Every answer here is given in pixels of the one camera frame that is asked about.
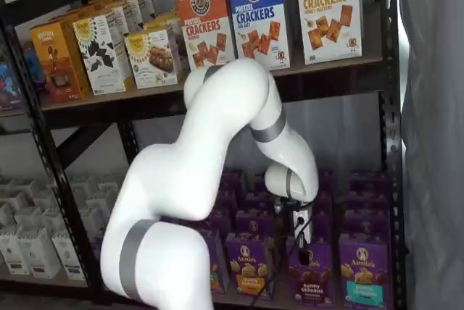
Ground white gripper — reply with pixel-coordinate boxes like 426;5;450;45
291;207;314;266

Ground purple box brown patch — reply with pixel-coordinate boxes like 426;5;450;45
287;235;335;306

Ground purple snack box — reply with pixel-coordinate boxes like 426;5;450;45
241;189;277;214
312;210;335;243
346;190;392;214
235;209;276;238
342;208;392;239
217;169;251;213
349;171;392;195

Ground purple box orange patch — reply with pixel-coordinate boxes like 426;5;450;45
225;232;280;300

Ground purple box teal patch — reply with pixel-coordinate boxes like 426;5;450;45
338;232;395;309

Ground purple box green patch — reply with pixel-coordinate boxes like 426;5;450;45
206;230;230;293

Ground black metal shelf rack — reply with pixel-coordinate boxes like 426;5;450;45
0;0;405;310

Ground white carton box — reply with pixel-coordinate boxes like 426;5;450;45
17;228;62;280
14;206;45;234
50;230;88;282
86;193;121;225
67;173;110;199
0;232;29;275

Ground yellow pretzel crackers box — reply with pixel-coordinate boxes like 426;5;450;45
294;0;365;66

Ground blue pretzel crackers box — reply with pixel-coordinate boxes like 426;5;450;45
224;0;293;70

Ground orange pretzel crackers box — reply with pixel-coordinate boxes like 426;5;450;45
173;0;236;72

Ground white box snack bar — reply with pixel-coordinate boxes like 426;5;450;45
123;27;182;90

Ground yellow snack box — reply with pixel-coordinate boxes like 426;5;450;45
143;10;183;65

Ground white box dark crackers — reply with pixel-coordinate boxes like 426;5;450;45
72;7;133;96

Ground white box nutrition label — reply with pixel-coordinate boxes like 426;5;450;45
104;0;144;35

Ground orange brown snack box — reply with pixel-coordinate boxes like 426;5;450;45
28;20;91;104

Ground blue red snack box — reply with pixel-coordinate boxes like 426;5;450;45
0;59;23;112

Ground gray curtain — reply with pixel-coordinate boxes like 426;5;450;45
398;0;464;310

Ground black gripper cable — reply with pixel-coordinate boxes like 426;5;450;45
249;197;316;307

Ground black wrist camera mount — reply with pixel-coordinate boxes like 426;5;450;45
273;196;294;220

